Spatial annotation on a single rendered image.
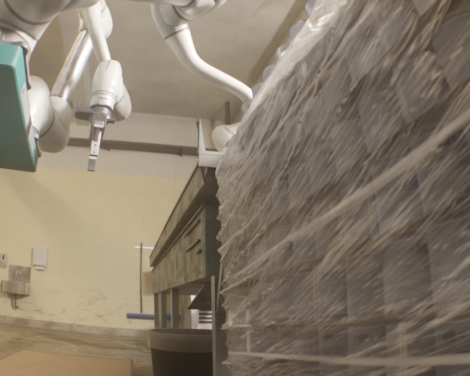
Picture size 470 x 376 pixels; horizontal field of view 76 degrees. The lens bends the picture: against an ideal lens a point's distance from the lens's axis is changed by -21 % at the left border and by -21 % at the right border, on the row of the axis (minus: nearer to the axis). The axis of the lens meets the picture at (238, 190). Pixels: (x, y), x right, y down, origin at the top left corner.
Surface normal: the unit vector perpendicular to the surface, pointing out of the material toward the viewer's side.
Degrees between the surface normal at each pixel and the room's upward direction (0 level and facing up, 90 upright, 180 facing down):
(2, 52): 90
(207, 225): 90
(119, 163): 90
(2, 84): 180
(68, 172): 90
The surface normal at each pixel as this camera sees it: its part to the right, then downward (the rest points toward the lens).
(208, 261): 0.30, -0.30
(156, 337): -0.62, -0.23
